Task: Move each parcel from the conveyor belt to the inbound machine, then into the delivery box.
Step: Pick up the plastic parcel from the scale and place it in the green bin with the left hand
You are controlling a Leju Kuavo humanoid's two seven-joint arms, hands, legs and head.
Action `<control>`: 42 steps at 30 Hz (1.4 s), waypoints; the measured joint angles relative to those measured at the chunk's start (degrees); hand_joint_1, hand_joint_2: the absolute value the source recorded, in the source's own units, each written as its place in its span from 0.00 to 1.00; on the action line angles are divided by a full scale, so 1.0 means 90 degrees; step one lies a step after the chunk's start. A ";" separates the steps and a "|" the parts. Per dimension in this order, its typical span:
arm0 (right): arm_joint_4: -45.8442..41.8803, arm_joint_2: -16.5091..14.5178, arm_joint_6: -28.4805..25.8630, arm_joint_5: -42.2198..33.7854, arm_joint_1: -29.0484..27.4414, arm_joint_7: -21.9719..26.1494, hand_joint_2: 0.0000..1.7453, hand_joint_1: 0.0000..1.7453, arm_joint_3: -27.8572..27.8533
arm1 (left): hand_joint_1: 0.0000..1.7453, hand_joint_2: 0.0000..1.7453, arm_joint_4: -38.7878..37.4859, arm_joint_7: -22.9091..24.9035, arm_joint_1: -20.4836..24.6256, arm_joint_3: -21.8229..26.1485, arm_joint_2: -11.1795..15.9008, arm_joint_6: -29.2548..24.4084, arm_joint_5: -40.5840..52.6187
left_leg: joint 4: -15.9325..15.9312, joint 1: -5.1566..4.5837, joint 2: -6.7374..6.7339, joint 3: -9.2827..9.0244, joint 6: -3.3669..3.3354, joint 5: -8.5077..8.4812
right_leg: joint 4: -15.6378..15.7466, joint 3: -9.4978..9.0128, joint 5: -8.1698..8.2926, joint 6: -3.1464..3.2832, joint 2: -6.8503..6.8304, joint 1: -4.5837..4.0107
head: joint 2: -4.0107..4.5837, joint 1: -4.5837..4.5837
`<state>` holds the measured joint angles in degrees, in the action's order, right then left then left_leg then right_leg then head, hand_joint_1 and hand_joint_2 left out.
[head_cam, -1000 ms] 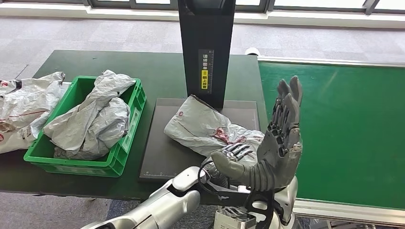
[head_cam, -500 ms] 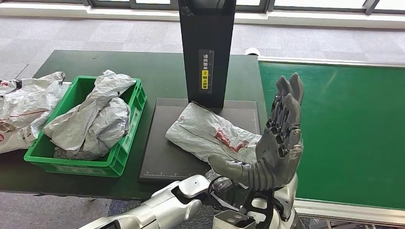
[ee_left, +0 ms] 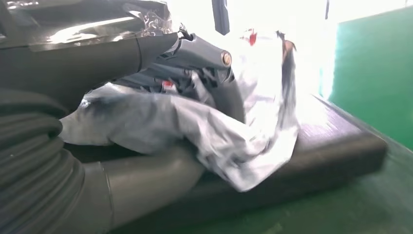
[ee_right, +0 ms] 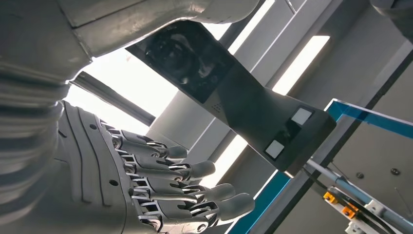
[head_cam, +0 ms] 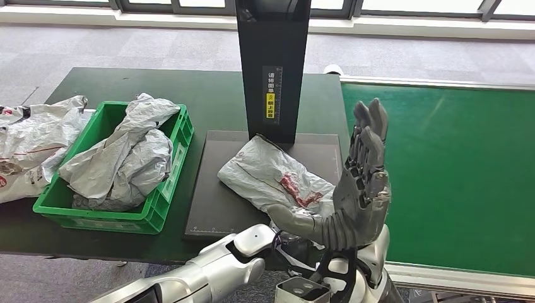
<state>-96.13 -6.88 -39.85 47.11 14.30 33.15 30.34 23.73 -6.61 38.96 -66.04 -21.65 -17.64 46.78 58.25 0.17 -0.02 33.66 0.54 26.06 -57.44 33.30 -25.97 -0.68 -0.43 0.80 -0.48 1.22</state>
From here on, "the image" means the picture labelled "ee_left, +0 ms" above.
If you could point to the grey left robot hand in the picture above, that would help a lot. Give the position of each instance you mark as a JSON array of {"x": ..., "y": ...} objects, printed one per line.
[{"x": 80, "y": 58}]

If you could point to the grey parcel bag red print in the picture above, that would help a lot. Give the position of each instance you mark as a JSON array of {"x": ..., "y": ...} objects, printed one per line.
[{"x": 200, "y": 139}]

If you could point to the green conveyor belt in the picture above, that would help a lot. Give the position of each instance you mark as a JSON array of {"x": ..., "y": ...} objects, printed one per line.
[{"x": 374, "y": 80}]

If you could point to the dark green table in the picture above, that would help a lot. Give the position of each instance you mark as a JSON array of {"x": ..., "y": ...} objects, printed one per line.
[{"x": 322, "y": 210}]

